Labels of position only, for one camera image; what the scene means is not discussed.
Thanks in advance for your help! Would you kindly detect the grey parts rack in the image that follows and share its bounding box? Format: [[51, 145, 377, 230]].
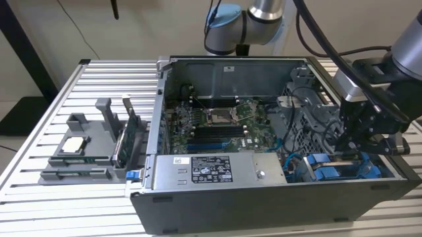
[[38, 97, 150, 186]]

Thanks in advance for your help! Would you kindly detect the black expansion slot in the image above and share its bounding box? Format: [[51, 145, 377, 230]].
[[186, 139, 221, 145]]

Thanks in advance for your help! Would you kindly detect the black wrist bracket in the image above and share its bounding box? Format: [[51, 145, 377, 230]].
[[351, 58, 393, 86]]

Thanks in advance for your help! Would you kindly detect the green RAM stick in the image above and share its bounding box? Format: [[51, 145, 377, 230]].
[[57, 158, 109, 165], [53, 168, 100, 177]]

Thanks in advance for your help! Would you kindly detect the silver CPU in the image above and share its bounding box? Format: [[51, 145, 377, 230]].
[[61, 138, 86, 153]]

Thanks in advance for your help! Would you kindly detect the CPU socket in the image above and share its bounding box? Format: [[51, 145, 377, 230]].
[[202, 107, 236, 124]]

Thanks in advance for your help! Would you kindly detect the black disk wire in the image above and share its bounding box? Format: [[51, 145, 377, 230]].
[[321, 116, 345, 149]]

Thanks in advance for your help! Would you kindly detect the blue wire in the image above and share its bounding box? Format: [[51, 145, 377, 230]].
[[268, 138, 288, 152], [281, 152, 303, 174]]

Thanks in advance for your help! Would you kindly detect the black antenna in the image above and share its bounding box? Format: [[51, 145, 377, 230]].
[[109, 0, 120, 20]]

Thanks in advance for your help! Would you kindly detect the black open PC case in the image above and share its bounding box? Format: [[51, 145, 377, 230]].
[[129, 55, 422, 235]]

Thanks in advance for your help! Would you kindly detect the thin black wall cable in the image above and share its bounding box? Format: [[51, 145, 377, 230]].
[[57, 0, 100, 59]]

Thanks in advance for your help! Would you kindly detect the green graphics card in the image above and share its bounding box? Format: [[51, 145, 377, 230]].
[[110, 95, 141, 169]]

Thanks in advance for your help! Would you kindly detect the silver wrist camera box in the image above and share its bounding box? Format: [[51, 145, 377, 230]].
[[331, 68, 368, 102]]

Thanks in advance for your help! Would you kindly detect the blue expansion slot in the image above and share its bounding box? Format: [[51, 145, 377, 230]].
[[186, 143, 230, 152]]

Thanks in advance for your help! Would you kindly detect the metal socket cover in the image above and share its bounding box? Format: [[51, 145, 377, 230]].
[[232, 102, 261, 120]]

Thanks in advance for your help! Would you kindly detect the silver power supply unit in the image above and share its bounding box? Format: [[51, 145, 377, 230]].
[[152, 152, 287, 191]]

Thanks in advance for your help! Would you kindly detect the green motherboard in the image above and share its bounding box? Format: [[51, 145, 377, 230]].
[[164, 98, 280, 155]]

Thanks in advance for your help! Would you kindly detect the long black wire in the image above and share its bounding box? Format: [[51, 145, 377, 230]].
[[283, 86, 311, 154]]

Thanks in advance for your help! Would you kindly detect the blue disk carrier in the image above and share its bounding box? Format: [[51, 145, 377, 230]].
[[315, 165, 381, 180]]

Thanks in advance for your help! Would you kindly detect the grey metal disk bay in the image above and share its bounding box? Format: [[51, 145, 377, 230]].
[[301, 148, 396, 183]]

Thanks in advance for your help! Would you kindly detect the thin metal locking lever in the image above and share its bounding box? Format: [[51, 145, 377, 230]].
[[193, 96, 209, 111]]

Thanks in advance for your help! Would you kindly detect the grey metal drive cage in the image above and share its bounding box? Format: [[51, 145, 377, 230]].
[[276, 68, 341, 158]]

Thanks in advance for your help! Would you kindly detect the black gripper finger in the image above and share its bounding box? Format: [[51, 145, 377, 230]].
[[335, 101, 367, 155], [360, 133, 411, 156]]

